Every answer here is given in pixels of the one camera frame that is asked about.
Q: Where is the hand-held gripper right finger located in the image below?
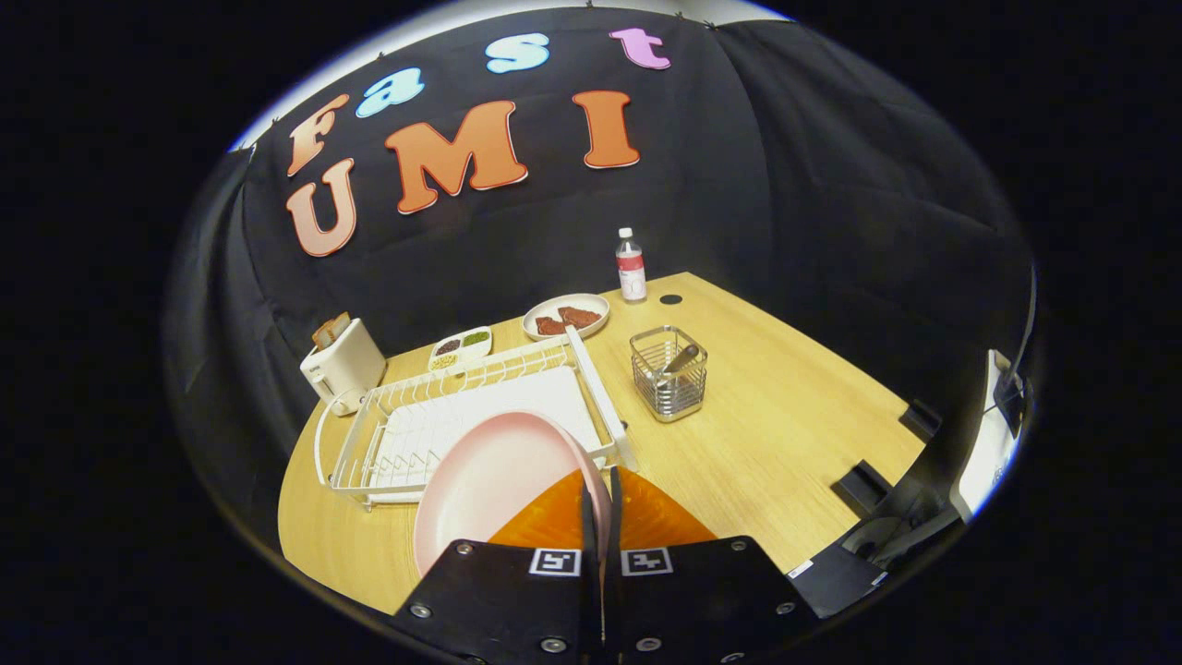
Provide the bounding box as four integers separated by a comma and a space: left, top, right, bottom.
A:
605, 465, 818, 665

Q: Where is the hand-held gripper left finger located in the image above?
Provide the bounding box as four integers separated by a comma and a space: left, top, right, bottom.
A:
388, 466, 603, 665

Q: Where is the pink plate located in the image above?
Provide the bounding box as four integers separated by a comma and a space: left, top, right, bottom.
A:
413, 409, 615, 578

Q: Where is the metal wire basket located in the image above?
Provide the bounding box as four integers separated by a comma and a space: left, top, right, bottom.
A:
630, 325, 709, 424

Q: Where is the white wire dish rack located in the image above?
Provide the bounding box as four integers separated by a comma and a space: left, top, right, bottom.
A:
314, 325, 640, 511

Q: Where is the small spoon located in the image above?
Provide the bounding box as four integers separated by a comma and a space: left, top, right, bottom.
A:
657, 344, 701, 381

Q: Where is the white divided snack dish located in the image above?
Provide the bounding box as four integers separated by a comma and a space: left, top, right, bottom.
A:
428, 326, 494, 373

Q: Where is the white plate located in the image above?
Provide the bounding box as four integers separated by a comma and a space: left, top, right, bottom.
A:
522, 293, 611, 342

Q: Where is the black box white label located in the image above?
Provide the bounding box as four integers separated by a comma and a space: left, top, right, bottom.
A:
787, 540, 889, 620

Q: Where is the black table clamp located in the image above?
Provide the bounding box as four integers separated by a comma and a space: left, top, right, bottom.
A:
899, 399, 944, 442
831, 459, 895, 516

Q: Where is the clear water bottle red label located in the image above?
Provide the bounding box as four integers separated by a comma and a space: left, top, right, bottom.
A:
616, 227, 648, 304

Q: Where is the white toaster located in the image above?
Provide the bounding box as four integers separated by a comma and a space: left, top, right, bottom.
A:
300, 318, 389, 417

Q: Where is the black backdrop cloth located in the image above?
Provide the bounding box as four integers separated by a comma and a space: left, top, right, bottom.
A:
166, 7, 1035, 555

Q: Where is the black cable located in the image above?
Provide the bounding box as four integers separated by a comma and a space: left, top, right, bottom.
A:
993, 263, 1040, 440

